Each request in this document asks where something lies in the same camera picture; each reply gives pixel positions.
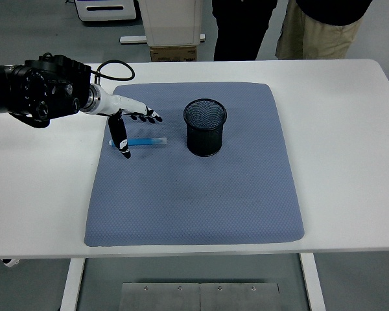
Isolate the white appliance with black slot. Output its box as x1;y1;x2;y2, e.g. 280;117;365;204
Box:
73;0;137;23

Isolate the person in black trousers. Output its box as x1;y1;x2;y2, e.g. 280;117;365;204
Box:
211;0;279;62

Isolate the cardboard box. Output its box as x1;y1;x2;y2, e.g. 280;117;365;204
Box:
148;45;198;62

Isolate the white table leg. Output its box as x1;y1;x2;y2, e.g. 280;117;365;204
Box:
299;252;327;311
58;258;86;311

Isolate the blue-grey textured mat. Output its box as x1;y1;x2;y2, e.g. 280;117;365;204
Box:
83;82;305;248

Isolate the black mesh pen holder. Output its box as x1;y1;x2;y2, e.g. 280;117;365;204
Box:
183;98;228;157

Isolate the person in beige trousers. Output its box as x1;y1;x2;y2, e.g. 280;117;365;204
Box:
275;0;373;60

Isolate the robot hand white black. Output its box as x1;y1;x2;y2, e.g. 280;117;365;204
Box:
97;91;163;160

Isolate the blue marker clear cap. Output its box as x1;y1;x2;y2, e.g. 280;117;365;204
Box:
108;137;168;148

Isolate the white base bar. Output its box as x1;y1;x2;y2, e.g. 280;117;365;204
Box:
119;34;206;44

